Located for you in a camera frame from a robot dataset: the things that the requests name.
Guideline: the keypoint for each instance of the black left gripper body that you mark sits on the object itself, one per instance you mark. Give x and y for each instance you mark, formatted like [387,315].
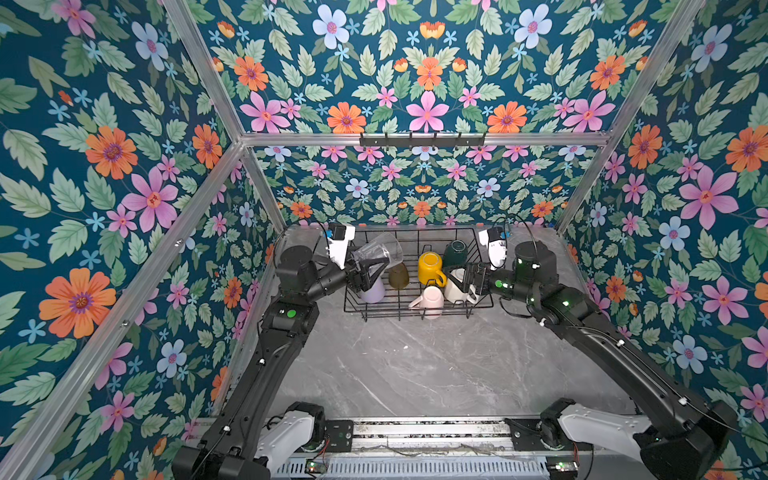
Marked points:
[352,282]

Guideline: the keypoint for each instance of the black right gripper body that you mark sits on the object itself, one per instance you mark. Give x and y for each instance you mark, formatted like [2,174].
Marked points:
[480,282]

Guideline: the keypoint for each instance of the cream faceted mug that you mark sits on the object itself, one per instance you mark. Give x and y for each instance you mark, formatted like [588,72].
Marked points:
[473,300]

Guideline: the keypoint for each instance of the dark green mug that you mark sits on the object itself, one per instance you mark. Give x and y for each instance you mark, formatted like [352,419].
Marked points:
[455,254]

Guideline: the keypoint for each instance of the lilac plastic cup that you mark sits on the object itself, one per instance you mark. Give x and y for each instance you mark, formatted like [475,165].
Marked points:
[375,294]

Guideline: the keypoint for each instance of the clear glass cup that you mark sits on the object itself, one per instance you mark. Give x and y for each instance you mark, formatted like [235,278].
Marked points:
[383,251]

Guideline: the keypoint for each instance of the olive green glass cup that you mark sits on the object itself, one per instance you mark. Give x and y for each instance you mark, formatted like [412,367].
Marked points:
[399,277]

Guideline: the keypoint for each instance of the yellow mug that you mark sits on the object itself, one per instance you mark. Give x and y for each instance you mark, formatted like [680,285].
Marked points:
[430,271]

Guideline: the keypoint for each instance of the white mug pink handle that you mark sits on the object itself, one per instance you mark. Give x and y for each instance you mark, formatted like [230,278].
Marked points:
[430,302]

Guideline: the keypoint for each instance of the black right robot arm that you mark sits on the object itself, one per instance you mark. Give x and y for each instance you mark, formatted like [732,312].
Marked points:
[676,434]

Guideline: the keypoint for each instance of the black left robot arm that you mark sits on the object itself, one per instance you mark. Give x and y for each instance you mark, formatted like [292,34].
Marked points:
[239,445]

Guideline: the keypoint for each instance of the black wire dish rack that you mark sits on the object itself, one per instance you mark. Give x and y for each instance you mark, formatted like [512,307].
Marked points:
[410,301]

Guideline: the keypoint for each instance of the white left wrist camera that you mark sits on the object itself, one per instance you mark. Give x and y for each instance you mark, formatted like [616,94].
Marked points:
[339,236]

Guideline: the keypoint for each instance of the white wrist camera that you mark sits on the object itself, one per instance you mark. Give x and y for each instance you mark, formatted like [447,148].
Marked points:
[339,236]
[494,240]

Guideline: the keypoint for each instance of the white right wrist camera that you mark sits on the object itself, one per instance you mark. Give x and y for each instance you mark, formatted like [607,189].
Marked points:
[494,240]

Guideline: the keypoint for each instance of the black hook rail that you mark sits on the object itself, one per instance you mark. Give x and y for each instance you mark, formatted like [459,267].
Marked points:
[409,140]

